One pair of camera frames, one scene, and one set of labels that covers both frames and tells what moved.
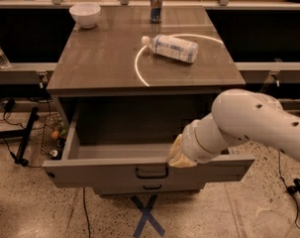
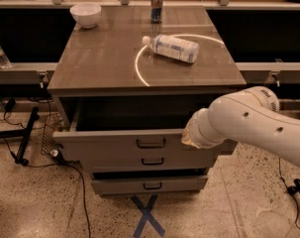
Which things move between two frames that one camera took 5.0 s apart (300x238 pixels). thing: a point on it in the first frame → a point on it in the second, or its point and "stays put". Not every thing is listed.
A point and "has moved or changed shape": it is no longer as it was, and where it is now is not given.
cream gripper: [189, 142] → [196, 132]
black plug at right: [299, 186] stays put
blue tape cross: [147, 215] stays put
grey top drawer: [126, 145] has moved or changed shape
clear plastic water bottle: [171, 47] stays put
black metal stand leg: [18, 134] stays put
